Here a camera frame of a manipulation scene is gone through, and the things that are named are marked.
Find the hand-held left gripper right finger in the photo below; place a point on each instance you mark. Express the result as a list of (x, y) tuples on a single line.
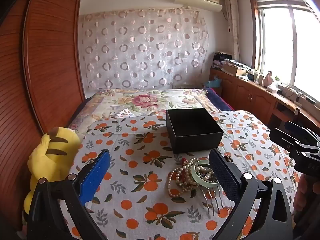
[(222, 177)]

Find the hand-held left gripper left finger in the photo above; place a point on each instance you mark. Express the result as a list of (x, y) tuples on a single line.
[(96, 177)]

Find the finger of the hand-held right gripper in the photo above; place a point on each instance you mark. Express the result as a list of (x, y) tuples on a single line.
[(296, 127), (282, 137)]

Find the silver hair comb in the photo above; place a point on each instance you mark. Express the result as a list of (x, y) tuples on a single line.
[(212, 197)]

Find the pale green jade bangle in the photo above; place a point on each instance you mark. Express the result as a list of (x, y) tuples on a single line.
[(194, 176)]

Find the black cardboard box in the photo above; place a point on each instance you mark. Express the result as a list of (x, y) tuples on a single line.
[(195, 140)]

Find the person's right hand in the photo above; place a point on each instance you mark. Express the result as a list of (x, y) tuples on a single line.
[(303, 195)]

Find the orange print cloth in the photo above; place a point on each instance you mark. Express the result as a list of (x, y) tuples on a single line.
[(140, 177)]

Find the white tissue box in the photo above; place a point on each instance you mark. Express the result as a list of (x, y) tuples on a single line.
[(272, 88)]

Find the yellow plush toy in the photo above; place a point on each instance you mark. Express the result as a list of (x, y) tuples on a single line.
[(50, 155)]

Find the pink figurine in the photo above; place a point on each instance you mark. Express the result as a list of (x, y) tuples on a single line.
[(268, 78)]

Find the long wooden cabinet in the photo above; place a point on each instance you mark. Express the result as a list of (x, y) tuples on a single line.
[(245, 92)]

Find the purple blanket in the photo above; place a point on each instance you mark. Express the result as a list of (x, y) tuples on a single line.
[(220, 100)]

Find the pile of clothes and papers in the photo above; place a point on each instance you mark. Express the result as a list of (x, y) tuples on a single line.
[(232, 66)]

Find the blue plastic bag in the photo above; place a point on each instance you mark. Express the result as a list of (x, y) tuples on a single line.
[(213, 83)]

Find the floral blanket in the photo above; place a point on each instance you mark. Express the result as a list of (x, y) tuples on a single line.
[(140, 100)]

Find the beige window curtain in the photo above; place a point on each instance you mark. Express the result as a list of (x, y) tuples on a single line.
[(232, 25)]

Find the circle pattern sheer curtain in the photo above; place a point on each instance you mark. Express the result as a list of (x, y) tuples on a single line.
[(142, 50)]

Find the wooden frame window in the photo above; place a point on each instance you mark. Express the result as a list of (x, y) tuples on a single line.
[(277, 42)]

